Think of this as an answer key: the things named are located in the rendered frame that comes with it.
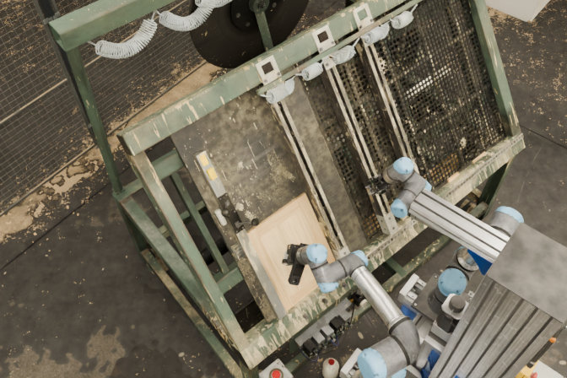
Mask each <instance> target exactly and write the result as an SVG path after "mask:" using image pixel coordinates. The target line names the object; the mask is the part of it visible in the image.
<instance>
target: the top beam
mask: <svg viewBox="0 0 567 378"><path fill-rule="evenodd" d="M404 1H406V0H359V1H358V2H356V3H353V4H351V5H350V6H348V7H346V8H344V9H343V10H341V11H339V12H337V13H335V14H334V15H332V16H330V17H328V18H326V19H324V20H322V21H321V22H319V23H317V24H315V25H313V26H311V27H310V28H308V29H307V30H304V31H302V32H300V33H299V34H298V35H295V36H293V37H291V38H290V39H288V40H286V41H284V42H282V43H281V44H279V45H277V46H275V47H273V48H272V49H270V50H268V51H265V52H264V53H262V54H261V55H259V56H257V57H255V58H253V59H251V60H250V61H248V62H246V63H244V64H242V65H240V66H239V67H237V68H235V69H233V70H231V71H229V72H228V73H226V74H224V75H222V76H220V77H219V78H216V79H215V80H213V81H212V82H210V83H208V84H205V85H203V86H202V87H201V88H199V89H196V90H194V91H193V92H191V93H190V94H187V95H185V96H184V97H182V98H180V99H178V100H177V101H175V102H173V103H171V104H169V105H167V106H166V107H164V108H162V109H160V110H158V111H156V112H155V113H153V114H151V115H150V116H147V117H145V118H143V119H142V120H141V121H138V122H136V123H134V124H132V125H131V126H130V127H127V128H125V129H124V130H122V131H120V132H118V133H117V134H116V136H117V138H118V140H119V142H120V143H121V145H122V147H123V148H124V150H125V152H126V154H129V155H131V156H135V155H137V154H140V153H141V152H143V151H144V150H146V149H148V148H150V147H151V146H153V145H155V144H156V143H158V142H160V141H162V140H163V139H165V138H167V137H169V136H170V135H172V134H174V133H175V132H178V131H180V130H181V129H182V128H184V127H186V126H188V125H190V124H192V123H193V122H195V121H197V120H198V119H200V118H202V117H204V116H206V115H207V114H208V113H210V112H212V111H214V110H216V109H218V108H219V107H220V106H222V105H225V104H226V103H228V102H230V101H232V100H233V99H235V98H237V97H238V96H240V95H243V94H244V93H245V92H247V91H249V90H250V89H253V88H255V87H256V86H257V85H259V84H261V83H262V80H261V78H260V75H259V73H258V71H257V68H256V66H255V65H256V64H257V63H259V62H261V61H263V60H264V59H266V58H268V57H270V56H271V55H273V57H274V59H275V61H276V63H277V65H278V69H279V71H280V72H282V71H283V70H285V69H287V68H289V67H291V66H293V65H295V64H296V63H297V62H300V61H301V60H303V59H305V58H307V57H308V56H310V55H312V54H313V53H315V52H317V51H318V50H317V47H316V44H315V42H314V39H313V37H312V34H311V33H313V32H315V31H317V30H318V29H320V28H322V27H324V26H325V25H327V24H328V27H329V29H330V31H331V33H332V38H333V39H334V41H336V40H338V39H340V38H341V37H343V36H345V35H346V34H348V33H350V32H352V31H353V30H356V29H358V27H357V24H356V23H355V20H354V16H353V13H352V11H353V10H355V9H356V8H358V7H360V6H362V5H363V4H365V3H367V4H368V6H369V9H370V13H371V16H372V19H375V18H376V17H378V16H380V15H382V14H383V13H385V12H387V11H388V10H390V9H392V8H394V7H396V6H397V5H398V4H400V3H403V2H404Z"/></svg>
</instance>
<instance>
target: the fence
mask: <svg viewBox="0 0 567 378"><path fill-rule="evenodd" d="M203 154H205V156H206V158H207V160H208V163H209V164H207V165H205V166H203V164H202V162H201V160H200V159H199V156H201V155H203ZM193 157H194V159H195V160H196V162H197V165H198V167H199V169H200V171H201V172H202V174H203V176H204V178H205V180H206V182H207V183H208V186H209V188H210V190H211V192H212V194H213V196H214V198H215V200H216V202H217V204H218V205H219V207H220V209H221V211H222V210H223V208H222V206H221V204H220V202H219V200H218V197H220V196H222V195H223V194H225V193H226V191H225V189H224V187H223V185H222V183H221V181H220V179H219V177H217V178H216V179H214V180H212V181H211V180H210V179H209V177H208V174H207V172H206V170H207V169H209V168H210V167H212V168H213V165H212V163H211V161H210V159H209V157H208V155H207V153H206V151H205V150H201V151H199V152H197V153H196V154H194V155H193ZM213 169H214V168H213ZM214 171H215V170H214ZM215 173H216V171H215ZM216 175H217V173H216ZM217 176H218V175H217ZM225 219H226V221H227V223H228V225H229V227H230V229H231V231H232V233H233V234H234V236H235V238H236V240H237V242H238V243H240V245H241V247H242V249H243V251H244V253H245V254H246V255H245V258H246V260H247V262H248V264H249V265H250V267H251V270H252V271H253V273H254V275H255V277H256V280H257V282H258V283H259V285H260V287H261V289H262V292H263V293H264V294H265V296H266V298H267V301H268V303H269V305H270V306H271V308H272V310H273V313H274V315H275V316H276V317H277V318H278V319H279V320H281V319H282V318H283V317H284V316H286V315H287V312H286V310H285V309H284V306H283V304H282V302H281V300H280V298H279V297H278V294H277V292H276V290H275V288H274V287H273V284H272V282H271V280H270V278H269V277H268V275H267V272H266V270H265V268H264V266H263V265H262V262H261V260H260V258H259V256H258V255H257V252H256V250H255V248H254V246H253V244H252V243H251V240H250V238H249V236H248V234H247V233H246V230H245V229H243V230H242V231H241V232H239V233H238V234H236V233H235V231H234V229H233V227H232V225H231V223H230V221H229V219H228V218H227V217H225Z"/></svg>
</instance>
